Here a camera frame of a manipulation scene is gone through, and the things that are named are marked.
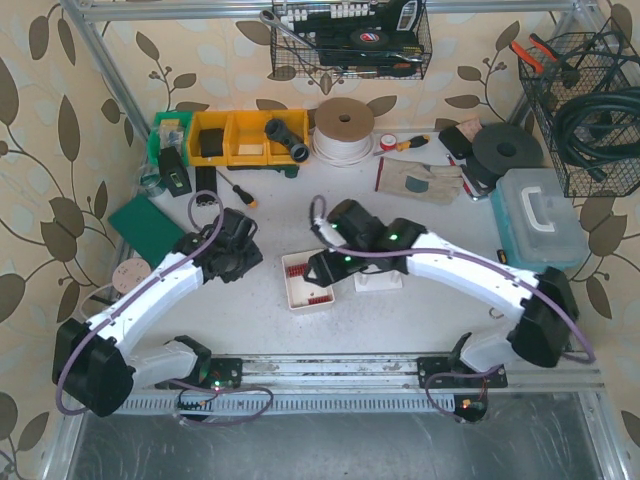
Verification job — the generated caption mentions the white parts tray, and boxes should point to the white parts tray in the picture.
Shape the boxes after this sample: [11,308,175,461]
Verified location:
[281,249,335,315]

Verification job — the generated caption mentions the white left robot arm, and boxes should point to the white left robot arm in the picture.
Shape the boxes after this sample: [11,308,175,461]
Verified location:
[52,208,263,417]

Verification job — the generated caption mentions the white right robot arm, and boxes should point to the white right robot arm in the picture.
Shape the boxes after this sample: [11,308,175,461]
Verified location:
[303,195,596,375]

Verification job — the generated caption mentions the red spring in tray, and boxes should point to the red spring in tray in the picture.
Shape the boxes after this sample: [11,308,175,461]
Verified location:
[285,264,307,278]
[307,295,334,306]

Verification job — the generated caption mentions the black aluminium extrusion profile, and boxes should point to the black aluminium extrusion profile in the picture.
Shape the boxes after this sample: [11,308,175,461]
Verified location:
[195,166,217,207]

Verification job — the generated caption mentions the black green battery box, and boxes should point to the black green battery box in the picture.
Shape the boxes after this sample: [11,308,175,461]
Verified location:
[158,147,192,197]

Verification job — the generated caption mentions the round beige power socket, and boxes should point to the round beige power socket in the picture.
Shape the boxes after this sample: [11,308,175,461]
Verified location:
[112,257,151,294]

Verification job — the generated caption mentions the yellow storage bin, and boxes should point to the yellow storage bin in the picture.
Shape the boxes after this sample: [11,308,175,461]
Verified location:
[186,109,310,168]

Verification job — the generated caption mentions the clear glass jar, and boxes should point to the clear glass jar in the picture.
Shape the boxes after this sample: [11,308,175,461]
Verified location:
[138,164,165,198]

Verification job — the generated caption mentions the black box in bin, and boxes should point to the black box in bin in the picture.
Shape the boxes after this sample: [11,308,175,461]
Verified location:
[198,128,224,157]

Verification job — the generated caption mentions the black pipe fitting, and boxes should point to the black pipe fitting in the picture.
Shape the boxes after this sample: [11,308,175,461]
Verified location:
[264,118,310,163]

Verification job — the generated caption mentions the beige work glove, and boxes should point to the beige work glove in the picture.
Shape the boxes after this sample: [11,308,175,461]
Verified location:
[375,157,464,205]

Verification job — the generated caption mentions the red white tape roll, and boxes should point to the red white tape roll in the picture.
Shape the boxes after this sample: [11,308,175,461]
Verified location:
[379,133,397,151]

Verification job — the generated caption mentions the green storage bin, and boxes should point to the green storage bin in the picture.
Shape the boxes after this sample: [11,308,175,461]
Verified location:
[147,111,193,165]

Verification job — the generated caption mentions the yellow black small screwdriver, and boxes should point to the yellow black small screwdriver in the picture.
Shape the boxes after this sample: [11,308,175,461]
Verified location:
[396,134,430,152]

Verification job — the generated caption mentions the brass padlock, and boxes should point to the brass padlock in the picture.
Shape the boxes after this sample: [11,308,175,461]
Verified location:
[489,308,504,319]

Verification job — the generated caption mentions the small black screwdriver right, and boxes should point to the small black screwdriver right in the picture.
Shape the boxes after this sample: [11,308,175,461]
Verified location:
[496,249,508,265]

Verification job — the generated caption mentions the black sanding block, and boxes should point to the black sanding block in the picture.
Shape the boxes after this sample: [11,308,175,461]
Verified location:
[438,126,473,160]

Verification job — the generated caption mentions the black rubber disc spool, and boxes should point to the black rubber disc spool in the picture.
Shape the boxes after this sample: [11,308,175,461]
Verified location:
[466,123,544,187]

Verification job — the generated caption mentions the clear teal toolbox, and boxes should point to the clear teal toolbox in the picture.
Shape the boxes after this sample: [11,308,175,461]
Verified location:
[490,168,589,272]

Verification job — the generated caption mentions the black electrical tape roll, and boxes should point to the black electrical tape roll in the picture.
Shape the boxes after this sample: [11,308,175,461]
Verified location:
[349,28,389,51]

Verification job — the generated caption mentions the black yellow handled screwdriver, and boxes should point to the black yellow handled screwdriver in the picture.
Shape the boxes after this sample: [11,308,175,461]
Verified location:
[217,170,258,208]

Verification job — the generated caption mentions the white peg base plate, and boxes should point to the white peg base plate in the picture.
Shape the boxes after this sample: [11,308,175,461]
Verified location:
[354,271,403,292]

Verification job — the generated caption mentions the white cable spool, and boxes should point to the white cable spool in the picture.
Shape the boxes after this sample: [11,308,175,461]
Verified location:
[312,97,375,168]

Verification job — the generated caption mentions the red handled tool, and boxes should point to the red handled tool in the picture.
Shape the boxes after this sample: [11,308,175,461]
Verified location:
[446,154,491,202]

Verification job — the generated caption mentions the black wire basket centre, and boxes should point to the black wire basket centre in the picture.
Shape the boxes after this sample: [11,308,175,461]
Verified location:
[259,1,432,83]

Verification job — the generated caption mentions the black wire basket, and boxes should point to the black wire basket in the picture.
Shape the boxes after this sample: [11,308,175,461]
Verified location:
[517,29,639,198]
[259,1,432,83]

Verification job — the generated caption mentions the black wire basket right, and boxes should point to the black wire basket right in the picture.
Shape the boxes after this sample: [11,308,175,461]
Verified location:
[517,29,639,198]

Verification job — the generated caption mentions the orange handled pliers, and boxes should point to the orange handled pliers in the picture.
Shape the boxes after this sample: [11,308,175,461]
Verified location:
[509,33,560,75]

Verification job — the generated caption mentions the black coiled hose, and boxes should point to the black coiled hose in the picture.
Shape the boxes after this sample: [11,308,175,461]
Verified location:
[552,87,640,169]

